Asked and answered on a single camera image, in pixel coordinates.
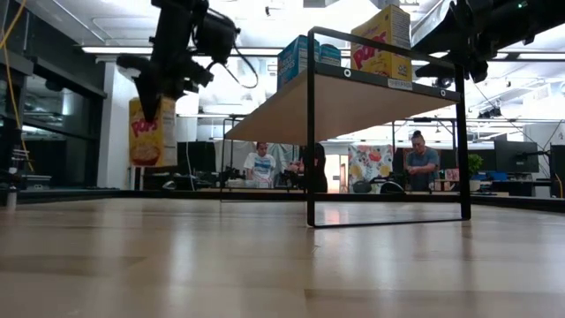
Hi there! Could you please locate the black table edge rail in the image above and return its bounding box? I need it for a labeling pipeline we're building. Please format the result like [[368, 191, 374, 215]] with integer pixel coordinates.
[[0, 187, 565, 213]]

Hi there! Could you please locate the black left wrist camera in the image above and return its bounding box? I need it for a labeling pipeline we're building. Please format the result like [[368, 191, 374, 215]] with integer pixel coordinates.
[[193, 8, 242, 65]]

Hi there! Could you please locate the yellow cable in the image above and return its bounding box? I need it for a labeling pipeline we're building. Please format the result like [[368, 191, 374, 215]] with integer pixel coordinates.
[[0, 0, 35, 173]]

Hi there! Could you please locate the floral patterned cloth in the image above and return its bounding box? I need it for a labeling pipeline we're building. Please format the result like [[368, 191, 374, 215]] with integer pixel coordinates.
[[348, 144, 394, 193]]

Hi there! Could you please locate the black camera cable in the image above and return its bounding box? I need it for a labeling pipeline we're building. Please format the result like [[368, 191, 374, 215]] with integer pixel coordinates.
[[211, 43, 260, 89]]

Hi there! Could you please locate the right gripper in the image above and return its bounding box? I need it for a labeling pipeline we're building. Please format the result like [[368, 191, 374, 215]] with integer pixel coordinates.
[[412, 0, 493, 83]]

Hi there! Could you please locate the blue Rice Krispies cereal box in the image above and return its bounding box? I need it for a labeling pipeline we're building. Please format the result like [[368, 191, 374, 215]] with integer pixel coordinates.
[[276, 34, 321, 92], [319, 43, 343, 67]]

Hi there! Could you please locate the yellow Corn Pops cereal box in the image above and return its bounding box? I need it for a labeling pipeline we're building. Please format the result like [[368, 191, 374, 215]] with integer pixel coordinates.
[[128, 95, 177, 168], [350, 4, 414, 83]]

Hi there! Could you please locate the wooden shelf with black frame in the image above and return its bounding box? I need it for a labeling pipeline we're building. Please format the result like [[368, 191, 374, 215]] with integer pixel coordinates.
[[220, 26, 472, 229]]

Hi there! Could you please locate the person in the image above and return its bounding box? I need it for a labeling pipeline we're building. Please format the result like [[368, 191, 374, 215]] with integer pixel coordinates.
[[405, 130, 441, 192], [289, 143, 328, 194], [243, 140, 277, 189]]

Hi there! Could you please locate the green potted plant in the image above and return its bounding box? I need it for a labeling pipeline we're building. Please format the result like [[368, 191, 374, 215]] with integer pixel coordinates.
[[467, 153, 485, 192]]

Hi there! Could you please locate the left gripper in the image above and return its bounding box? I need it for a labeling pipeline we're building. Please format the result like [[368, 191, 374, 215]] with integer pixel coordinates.
[[117, 0, 215, 125]]

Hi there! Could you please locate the black computer monitor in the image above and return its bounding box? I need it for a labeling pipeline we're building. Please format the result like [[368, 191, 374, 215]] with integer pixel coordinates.
[[493, 140, 540, 174]]

